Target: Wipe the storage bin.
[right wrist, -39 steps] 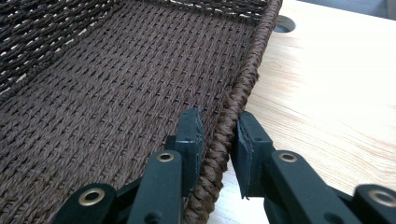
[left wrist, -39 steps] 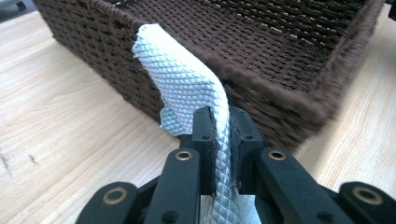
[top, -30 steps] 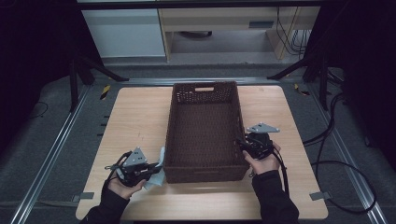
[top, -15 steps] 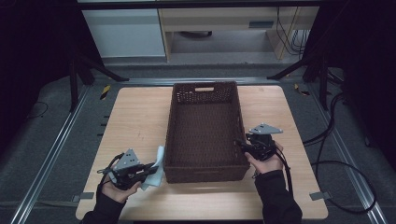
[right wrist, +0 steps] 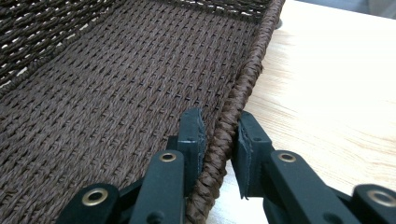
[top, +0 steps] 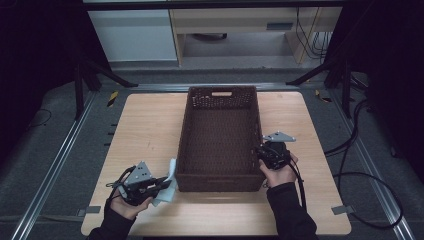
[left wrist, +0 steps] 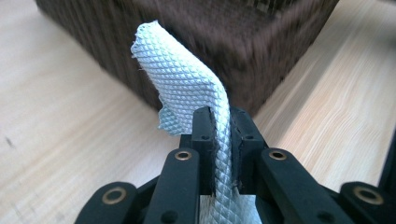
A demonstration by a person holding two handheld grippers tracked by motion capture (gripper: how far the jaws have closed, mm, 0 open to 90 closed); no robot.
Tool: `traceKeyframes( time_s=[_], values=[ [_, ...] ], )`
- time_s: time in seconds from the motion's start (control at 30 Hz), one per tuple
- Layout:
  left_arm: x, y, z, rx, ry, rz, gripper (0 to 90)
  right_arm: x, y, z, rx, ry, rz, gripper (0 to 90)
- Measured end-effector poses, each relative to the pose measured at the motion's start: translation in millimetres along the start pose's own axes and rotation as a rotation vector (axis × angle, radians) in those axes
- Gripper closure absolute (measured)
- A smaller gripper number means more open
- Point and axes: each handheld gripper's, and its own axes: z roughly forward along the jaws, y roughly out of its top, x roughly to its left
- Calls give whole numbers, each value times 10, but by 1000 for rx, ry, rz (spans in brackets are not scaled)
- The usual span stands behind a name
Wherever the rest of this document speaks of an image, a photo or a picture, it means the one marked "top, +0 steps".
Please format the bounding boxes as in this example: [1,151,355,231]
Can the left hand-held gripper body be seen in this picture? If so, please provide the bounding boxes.
[117,161,162,207]

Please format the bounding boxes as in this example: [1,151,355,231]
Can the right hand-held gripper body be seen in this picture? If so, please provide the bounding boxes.
[259,131,297,170]

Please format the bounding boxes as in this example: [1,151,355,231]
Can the light blue cloth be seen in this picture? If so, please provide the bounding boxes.
[151,158,178,208]

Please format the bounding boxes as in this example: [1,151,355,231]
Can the brown woven basket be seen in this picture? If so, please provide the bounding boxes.
[175,85,267,193]

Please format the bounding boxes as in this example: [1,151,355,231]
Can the person's right hand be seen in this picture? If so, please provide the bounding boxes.
[259,153,299,188]

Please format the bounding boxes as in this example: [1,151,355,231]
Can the person's left hand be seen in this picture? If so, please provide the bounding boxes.
[109,194,154,221]

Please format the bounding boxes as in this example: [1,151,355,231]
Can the yellow black floor tape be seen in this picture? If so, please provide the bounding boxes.
[314,89,333,104]
[106,90,119,108]

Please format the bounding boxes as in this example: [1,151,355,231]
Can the black metal stand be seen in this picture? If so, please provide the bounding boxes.
[73,59,139,121]
[285,59,354,119]

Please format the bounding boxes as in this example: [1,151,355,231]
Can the light wooden desk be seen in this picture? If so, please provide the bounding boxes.
[169,7,344,65]

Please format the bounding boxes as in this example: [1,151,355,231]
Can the white cabinet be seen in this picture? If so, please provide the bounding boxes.
[87,9,178,63]

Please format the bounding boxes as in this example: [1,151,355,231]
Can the dark curtain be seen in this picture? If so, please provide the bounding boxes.
[333,0,424,184]
[0,0,111,168]

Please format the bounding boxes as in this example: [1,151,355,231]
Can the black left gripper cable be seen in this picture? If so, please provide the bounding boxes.
[105,165,135,198]

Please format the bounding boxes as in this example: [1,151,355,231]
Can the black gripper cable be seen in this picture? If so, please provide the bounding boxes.
[288,159,308,211]
[105,165,135,198]

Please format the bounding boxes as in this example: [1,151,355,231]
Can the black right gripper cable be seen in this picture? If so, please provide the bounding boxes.
[288,159,308,211]

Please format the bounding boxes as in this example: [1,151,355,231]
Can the grey table bracket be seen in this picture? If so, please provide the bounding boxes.
[77,205,102,218]
[331,204,356,216]

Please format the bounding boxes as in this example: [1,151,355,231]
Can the thick black floor cable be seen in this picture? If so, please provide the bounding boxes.
[324,98,371,158]

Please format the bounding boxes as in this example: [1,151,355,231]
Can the aluminium floor rail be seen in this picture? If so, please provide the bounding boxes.
[11,91,98,240]
[329,89,416,240]
[133,82,301,93]

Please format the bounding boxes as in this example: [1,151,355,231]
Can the thin black floor cable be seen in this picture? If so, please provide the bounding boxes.
[28,108,53,129]

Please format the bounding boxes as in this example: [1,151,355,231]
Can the black hanging cable bundle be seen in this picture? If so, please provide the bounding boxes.
[295,8,334,64]

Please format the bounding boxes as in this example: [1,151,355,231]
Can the looped black floor cable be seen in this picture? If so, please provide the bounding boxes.
[333,171,404,231]

